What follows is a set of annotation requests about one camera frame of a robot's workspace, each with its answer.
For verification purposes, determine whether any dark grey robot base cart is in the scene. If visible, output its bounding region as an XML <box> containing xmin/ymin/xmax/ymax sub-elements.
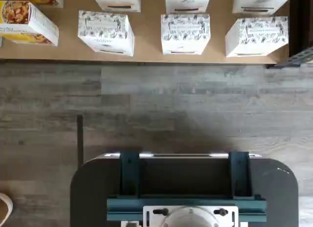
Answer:
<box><xmin>70</xmin><ymin>152</ymin><xmax>299</xmax><ymax>227</ymax></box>

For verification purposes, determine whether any white cartons group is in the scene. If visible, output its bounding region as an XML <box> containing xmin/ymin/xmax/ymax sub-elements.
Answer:
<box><xmin>0</xmin><ymin>0</ymin><xmax>291</xmax><ymax>65</ymax></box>

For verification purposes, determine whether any brown shoe white sole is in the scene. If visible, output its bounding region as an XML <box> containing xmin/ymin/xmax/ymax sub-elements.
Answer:
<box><xmin>0</xmin><ymin>192</ymin><xmax>14</xmax><ymax>224</ymax></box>

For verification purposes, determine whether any teal metal base frame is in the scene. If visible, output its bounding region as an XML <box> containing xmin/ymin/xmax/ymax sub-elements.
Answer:
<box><xmin>107</xmin><ymin>151</ymin><xmax>267</xmax><ymax>223</ymax></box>

